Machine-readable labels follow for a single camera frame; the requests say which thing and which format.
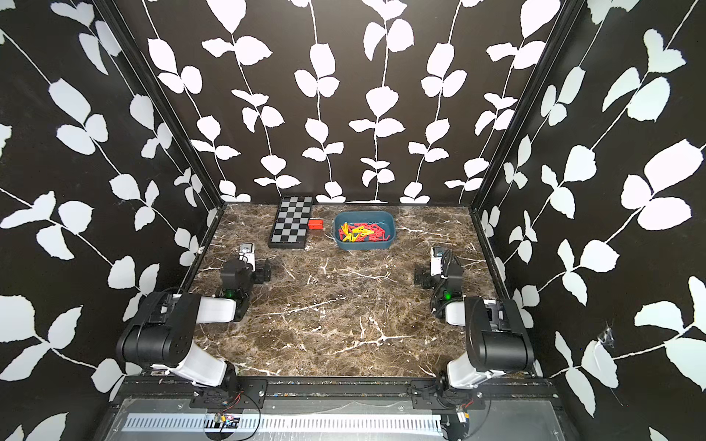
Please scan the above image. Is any teal plastic storage box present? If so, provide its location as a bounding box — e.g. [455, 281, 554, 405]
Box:
[333, 211, 396, 251]

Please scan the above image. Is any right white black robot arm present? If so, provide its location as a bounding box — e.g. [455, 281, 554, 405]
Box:
[414, 255, 535, 391]

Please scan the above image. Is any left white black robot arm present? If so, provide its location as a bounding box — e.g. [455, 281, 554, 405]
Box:
[116, 252, 272, 400]

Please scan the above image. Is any clothespin pile in box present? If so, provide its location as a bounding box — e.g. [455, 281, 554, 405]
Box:
[338, 222, 392, 244]

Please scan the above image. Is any black grey checkerboard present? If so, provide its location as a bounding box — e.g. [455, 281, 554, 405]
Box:
[268, 196, 314, 249]

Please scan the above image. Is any small red block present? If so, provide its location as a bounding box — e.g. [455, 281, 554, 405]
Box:
[308, 219, 324, 231]

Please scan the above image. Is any small electronics board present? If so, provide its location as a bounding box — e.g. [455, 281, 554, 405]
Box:
[205, 413, 240, 432]

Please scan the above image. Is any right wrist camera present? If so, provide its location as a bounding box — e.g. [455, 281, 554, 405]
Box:
[431, 246, 447, 266]

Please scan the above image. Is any black front mounting rail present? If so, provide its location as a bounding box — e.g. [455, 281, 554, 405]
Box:
[118, 376, 558, 402]

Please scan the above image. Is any white perforated cable duct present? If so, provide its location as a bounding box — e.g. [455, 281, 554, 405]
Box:
[120, 413, 442, 435]

